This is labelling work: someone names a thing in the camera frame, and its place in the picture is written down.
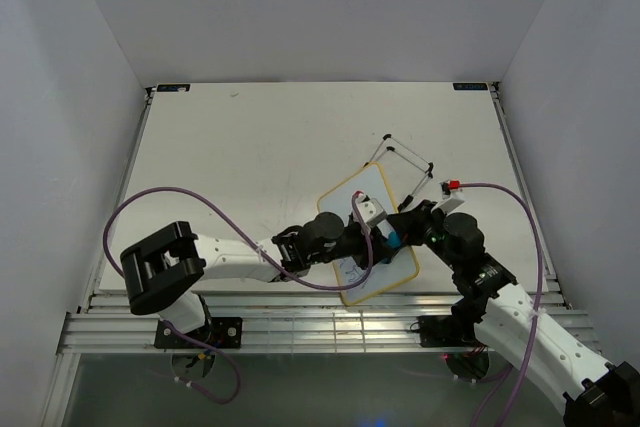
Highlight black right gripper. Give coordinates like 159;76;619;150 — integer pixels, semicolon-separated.
385;200;460;271

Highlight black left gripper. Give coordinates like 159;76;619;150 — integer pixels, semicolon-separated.
308;218;394;269

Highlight blue whiteboard eraser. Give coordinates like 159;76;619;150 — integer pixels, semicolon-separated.
386;232;402;249

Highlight yellow framed small whiteboard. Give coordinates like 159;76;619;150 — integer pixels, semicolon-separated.
317;163;420;306

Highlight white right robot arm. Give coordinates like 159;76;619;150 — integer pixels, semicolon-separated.
389;201;639;426

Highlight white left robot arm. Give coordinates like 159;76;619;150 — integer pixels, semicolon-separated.
120;212;402;347

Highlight blue label sticker right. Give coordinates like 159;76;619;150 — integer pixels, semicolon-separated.
452;82;489;91

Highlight blue label sticker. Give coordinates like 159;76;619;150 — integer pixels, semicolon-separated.
156;84;191;93
452;82;489;91

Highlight blue label sticker left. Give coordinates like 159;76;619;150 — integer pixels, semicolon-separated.
156;84;191;93

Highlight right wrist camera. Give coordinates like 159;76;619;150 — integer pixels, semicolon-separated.
431;180;465;217

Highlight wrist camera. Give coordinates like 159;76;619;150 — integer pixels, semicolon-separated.
352;191;387;229
431;180;465;217

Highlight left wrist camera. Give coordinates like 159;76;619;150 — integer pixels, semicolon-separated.
352;191;387;229

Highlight wire whiteboard stand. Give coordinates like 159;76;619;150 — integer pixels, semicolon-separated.
363;133;434;212

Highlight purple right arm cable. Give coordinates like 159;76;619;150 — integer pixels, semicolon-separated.
399;181;545;427

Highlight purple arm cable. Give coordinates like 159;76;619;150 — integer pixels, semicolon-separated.
102;186;376;404
399;181;545;427

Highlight aluminium frame rails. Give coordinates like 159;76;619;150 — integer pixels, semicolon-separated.
42;81;624;427

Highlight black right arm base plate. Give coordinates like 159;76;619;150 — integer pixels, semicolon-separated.
417;315;478;348

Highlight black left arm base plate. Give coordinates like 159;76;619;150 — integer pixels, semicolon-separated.
153;317;243;350

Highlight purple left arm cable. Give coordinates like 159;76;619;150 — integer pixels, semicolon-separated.
102;186;376;404

